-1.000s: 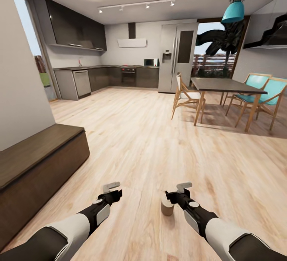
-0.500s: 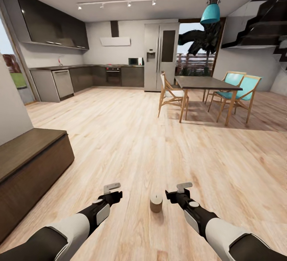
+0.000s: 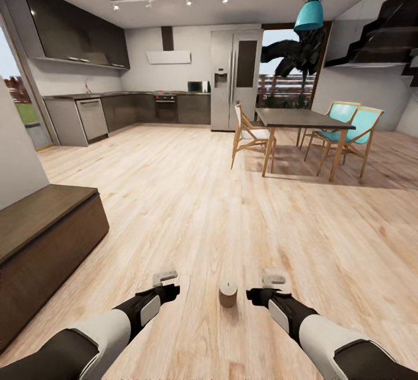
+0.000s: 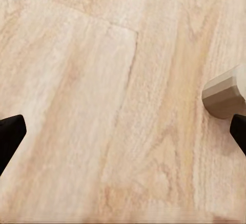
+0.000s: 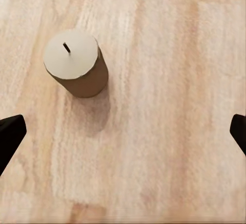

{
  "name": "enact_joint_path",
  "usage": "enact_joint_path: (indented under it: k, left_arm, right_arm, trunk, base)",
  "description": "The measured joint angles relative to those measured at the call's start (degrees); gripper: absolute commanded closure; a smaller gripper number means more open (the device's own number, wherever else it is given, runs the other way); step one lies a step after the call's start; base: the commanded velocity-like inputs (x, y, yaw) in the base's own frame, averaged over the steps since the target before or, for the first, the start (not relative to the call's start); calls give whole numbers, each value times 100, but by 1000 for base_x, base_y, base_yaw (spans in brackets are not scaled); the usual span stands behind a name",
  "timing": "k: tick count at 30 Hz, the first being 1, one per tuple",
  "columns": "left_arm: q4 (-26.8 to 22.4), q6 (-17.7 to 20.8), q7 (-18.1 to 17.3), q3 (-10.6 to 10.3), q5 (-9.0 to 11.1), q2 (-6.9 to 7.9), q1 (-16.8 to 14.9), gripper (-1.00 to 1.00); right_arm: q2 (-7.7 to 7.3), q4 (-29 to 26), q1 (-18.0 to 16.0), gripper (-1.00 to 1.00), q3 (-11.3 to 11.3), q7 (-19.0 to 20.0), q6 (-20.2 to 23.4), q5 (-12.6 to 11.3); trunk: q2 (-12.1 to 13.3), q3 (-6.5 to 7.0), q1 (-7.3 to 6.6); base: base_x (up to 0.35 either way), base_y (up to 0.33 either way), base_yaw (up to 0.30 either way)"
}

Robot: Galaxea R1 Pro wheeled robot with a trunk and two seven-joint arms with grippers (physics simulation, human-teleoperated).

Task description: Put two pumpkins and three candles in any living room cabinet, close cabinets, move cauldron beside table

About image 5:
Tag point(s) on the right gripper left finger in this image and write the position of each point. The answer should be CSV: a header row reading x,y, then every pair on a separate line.
x,y
12,131

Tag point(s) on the pillar candle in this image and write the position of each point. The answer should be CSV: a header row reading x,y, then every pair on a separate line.
x,y
73,57

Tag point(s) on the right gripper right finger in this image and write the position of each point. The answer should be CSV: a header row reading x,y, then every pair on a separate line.
x,y
238,130

